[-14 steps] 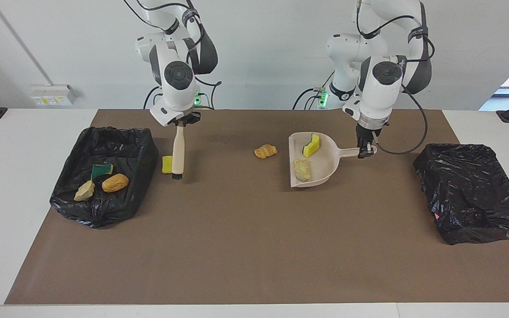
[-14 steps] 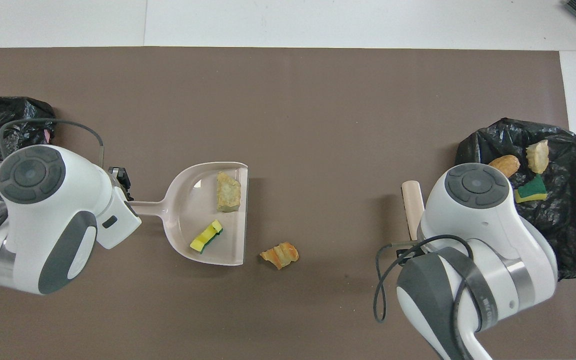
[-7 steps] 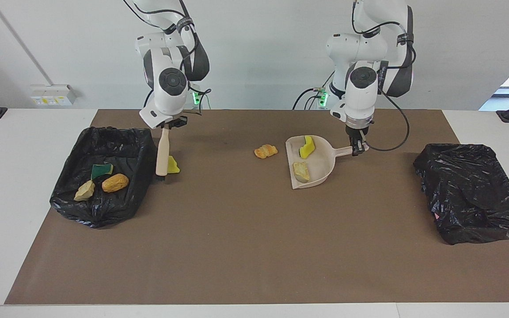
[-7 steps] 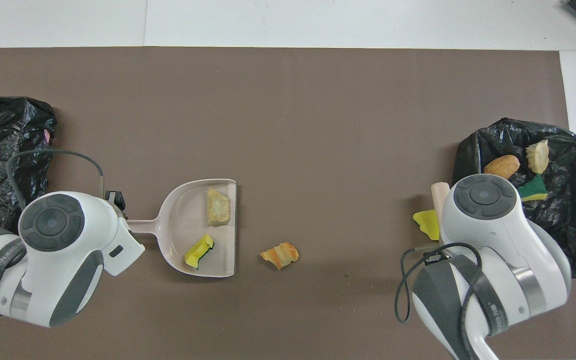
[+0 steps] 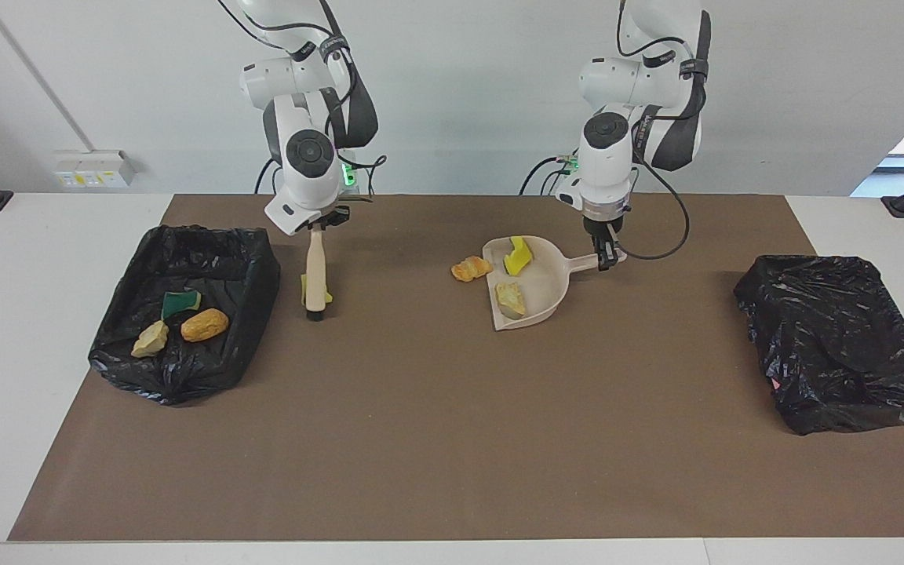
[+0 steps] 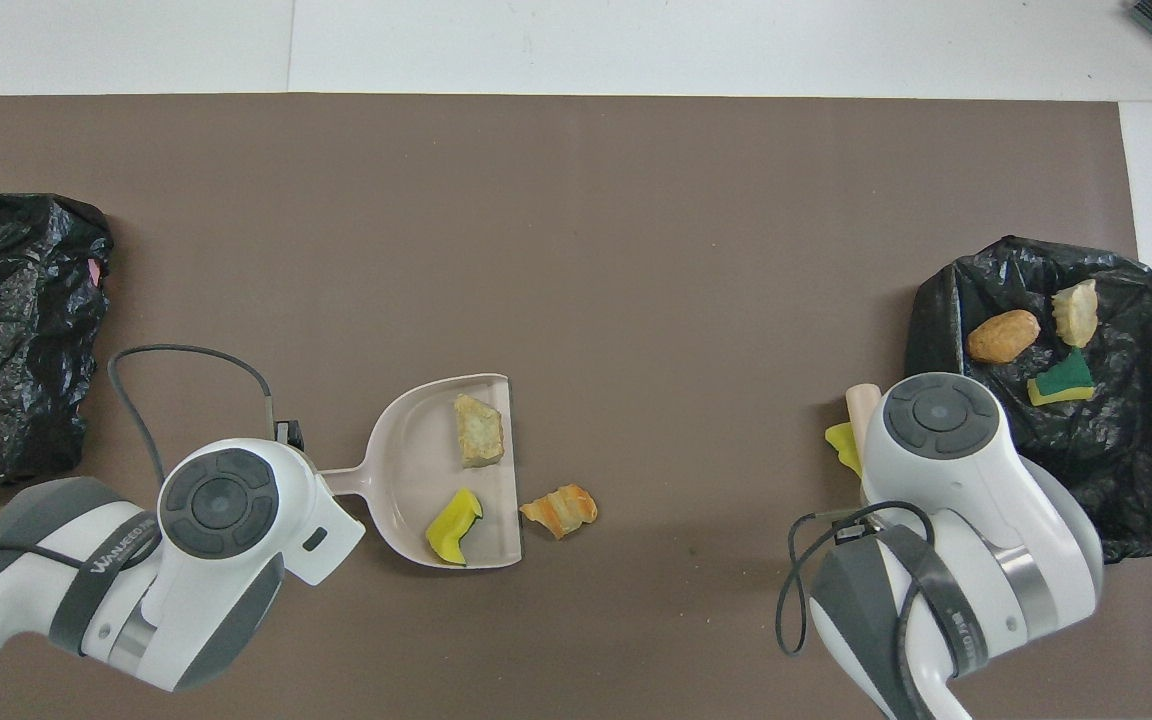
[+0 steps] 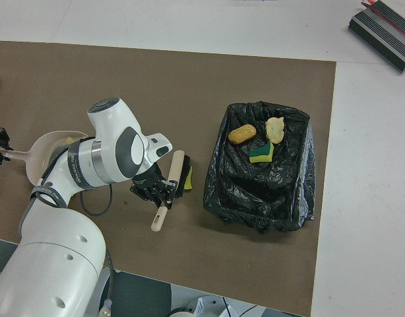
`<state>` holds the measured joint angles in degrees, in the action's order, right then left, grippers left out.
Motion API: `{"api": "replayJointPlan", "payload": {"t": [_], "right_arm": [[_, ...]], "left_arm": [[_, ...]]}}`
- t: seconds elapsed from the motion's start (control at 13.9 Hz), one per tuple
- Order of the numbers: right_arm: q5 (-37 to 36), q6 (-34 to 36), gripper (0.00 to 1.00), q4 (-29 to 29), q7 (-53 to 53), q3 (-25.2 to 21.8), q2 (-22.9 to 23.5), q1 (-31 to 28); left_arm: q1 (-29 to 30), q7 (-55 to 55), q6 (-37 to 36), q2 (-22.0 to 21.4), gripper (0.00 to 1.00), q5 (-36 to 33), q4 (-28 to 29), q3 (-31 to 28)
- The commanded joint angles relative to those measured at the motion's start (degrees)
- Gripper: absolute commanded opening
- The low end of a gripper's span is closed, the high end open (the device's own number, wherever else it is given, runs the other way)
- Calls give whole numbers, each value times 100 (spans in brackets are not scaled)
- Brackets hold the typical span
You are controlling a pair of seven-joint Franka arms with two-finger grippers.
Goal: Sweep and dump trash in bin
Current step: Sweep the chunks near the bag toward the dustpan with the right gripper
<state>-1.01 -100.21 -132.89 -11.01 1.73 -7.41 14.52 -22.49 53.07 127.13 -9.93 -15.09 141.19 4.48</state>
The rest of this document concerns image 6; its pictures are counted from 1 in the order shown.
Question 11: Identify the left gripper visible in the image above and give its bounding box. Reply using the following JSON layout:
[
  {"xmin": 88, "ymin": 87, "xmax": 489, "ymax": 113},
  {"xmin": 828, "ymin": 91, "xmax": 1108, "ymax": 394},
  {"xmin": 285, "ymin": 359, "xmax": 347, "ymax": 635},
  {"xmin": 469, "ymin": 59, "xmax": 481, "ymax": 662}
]
[{"xmin": 274, "ymin": 420, "xmax": 368, "ymax": 588}]

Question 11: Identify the beige plastic dustpan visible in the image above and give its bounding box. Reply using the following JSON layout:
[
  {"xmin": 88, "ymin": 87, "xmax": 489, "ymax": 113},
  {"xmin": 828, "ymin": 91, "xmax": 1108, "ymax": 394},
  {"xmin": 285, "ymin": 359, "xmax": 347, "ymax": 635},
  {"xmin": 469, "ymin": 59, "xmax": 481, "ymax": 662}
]
[{"xmin": 321, "ymin": 373, "xmax": 525, "ymax": 571}]

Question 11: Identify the yellow sponge piece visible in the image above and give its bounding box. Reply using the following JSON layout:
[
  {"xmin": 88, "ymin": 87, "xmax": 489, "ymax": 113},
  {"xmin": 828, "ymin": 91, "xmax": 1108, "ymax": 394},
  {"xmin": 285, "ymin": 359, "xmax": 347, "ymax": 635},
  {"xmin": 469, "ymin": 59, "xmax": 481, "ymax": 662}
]
[
  {"xmin": 1026, "ymin": 346, "xmax": 1097, "ymax": 408},
  {"xmin": 425, "ymin": 487, "xmax": 485, "ymax": 566},
  {"xmin": 825, "ymin": 421, "xmax": 867, "ymax": 478}
]

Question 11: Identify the beige bread chunk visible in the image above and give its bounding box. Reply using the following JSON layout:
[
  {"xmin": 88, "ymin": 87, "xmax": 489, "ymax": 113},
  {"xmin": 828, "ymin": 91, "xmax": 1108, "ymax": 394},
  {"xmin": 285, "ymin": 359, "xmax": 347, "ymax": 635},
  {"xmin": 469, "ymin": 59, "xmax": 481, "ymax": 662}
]
[
  {"xmin": 519, "ymin": 484, "xmax": 599, "ymax": 541},
  {"xmin": 453, "ymin": 394, "xmax": 506, "ymax": 470}
]

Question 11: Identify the beige brush with black bristles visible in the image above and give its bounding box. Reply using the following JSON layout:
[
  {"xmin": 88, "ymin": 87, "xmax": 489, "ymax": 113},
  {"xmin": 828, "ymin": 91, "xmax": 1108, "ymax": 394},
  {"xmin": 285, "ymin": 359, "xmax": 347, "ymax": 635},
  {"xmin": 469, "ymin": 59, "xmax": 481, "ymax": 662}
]
[{"xmin": 844, "ymin": 382, "xmax": 884, "ymax": 446}]

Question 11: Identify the brown bread roll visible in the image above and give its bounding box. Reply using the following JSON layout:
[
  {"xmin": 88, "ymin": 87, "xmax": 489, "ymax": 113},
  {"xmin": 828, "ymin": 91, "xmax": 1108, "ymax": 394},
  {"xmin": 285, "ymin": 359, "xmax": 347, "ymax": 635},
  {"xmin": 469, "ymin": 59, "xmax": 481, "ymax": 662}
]
[{"xmin": 967, "ymin": 309, "xmax": 1042, "ymax": 365}]

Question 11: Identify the orange striped bread piece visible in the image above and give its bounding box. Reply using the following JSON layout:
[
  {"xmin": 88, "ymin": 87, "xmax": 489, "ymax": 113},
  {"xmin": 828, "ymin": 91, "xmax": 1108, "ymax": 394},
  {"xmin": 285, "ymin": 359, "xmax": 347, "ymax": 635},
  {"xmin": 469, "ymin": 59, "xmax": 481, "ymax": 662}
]
[{"xmin": 1051, "ymin": 279, "xmax": 1100, "ymax": 349}]

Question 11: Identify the black bag lined bin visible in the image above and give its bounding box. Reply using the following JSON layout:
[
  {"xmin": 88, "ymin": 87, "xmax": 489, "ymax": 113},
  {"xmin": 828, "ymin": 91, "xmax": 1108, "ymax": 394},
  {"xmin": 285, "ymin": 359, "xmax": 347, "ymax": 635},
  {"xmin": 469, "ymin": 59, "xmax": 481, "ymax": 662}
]
[
  {"xmin": 902, "ymin": 235, "xmax": 1152, "ymax": 564},
  {"xmin": 0, "ymin": 192, "xmax": 115, "ymax": 489}
]

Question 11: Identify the brown table mat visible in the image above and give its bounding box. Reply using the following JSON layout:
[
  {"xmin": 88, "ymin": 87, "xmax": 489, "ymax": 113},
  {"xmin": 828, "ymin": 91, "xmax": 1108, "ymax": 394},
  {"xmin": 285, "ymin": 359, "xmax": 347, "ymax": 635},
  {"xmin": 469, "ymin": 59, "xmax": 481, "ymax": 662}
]
[{"xmin": 0, "ymin": 94, "xmax": 1152, "ymax": 720}]

